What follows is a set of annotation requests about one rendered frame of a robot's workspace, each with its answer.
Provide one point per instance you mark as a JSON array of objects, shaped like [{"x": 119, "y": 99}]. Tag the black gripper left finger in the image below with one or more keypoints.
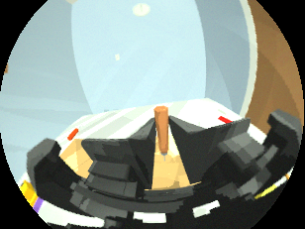
[{"x": 138, "y": 150}]

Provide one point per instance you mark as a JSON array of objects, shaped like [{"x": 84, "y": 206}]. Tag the purple rectangular tray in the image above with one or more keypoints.
[{"x": 38, "y": 204}]

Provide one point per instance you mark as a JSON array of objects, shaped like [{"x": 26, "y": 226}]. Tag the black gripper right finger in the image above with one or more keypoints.
[{"x": 196, "y": 144}]

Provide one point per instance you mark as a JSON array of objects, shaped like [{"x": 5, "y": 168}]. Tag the brown wooden-handled awl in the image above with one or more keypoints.
[{"x": 160, "y": 114}]

